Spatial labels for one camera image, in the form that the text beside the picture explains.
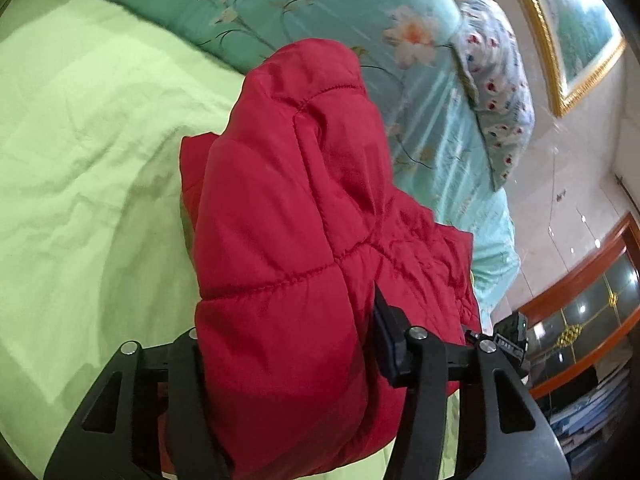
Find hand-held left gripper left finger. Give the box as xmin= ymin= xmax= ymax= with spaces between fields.
xmin=44 ymin=327 xmax=236 ymax=480

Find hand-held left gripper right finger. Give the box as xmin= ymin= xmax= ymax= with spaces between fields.
xmin=372 ymin=285 xmax=571 ymax=480

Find red quilted jacket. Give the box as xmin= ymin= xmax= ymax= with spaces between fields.
xmin=179 ymin=37 xmax=483 ymax=478

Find wooden glass door cabinet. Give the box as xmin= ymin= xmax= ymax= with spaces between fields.
xmin=515 ymin=212 xmax=640 ymax=401

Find blue white stacked packages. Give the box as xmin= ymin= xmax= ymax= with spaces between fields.
xmin=547 ymin=355 xmax=640 ymax=476

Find light green bed sheet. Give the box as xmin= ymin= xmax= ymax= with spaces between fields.
xmin=0 ymin=0 xmax=461 ymax=480

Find blue printed pillow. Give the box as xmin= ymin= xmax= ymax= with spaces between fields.
xmin=452 ymin=0 xmax=536 ymax=193

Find gold framed picture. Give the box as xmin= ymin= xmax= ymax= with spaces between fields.
xmin=500 ymin=0 xmax=628 ymax=118

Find teal floral quilt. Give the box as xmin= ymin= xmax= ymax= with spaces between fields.
xmin=50 ymin=0 xmax=521 ymax=311

